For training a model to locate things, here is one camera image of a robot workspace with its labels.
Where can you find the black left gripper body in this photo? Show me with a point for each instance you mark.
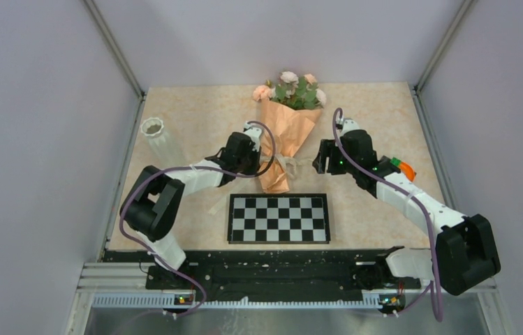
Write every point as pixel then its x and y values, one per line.
pixel 248 165

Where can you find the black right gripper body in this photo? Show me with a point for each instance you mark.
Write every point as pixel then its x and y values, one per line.
pixel 339 164

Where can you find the flower bouquet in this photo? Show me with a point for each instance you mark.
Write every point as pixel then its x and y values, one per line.
pixel 290 107

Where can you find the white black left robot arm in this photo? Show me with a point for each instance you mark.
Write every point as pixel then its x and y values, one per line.
pixel 151 207

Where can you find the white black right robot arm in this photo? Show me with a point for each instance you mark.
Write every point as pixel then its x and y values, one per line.
pixel 463 253

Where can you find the black white checkerboard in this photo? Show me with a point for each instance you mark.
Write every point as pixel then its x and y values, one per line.
pixel 289 218

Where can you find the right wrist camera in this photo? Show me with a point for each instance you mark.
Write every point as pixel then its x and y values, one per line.
pixel 346 125

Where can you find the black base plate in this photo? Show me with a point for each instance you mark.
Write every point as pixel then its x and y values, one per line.
pixel 357 267

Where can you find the aluminium front rail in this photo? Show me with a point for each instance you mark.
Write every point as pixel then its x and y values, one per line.
pixel 144 285

